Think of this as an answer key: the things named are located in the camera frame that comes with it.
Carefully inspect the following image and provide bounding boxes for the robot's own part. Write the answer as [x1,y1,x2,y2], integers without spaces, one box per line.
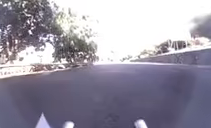
[133,118,149,128]
[61,120,75,128]

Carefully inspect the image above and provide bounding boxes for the bushes behind wall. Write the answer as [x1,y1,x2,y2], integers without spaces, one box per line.
[136,38,194,58]

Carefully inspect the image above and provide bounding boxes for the grey asphalt road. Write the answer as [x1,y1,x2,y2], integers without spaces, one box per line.
[0,62,211,128]

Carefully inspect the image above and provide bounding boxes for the grey concrete wall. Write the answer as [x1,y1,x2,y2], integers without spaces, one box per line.
[129,45,211,67]

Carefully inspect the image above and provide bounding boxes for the dark tree crown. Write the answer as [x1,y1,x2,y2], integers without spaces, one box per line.
[189,11,211,40]

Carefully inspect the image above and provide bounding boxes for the large leafy tree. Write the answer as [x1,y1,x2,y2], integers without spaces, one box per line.
[0,0,100,66]

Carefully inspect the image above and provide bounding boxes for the pale roadside railing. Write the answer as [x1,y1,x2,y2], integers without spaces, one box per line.
[0,63,88,80]

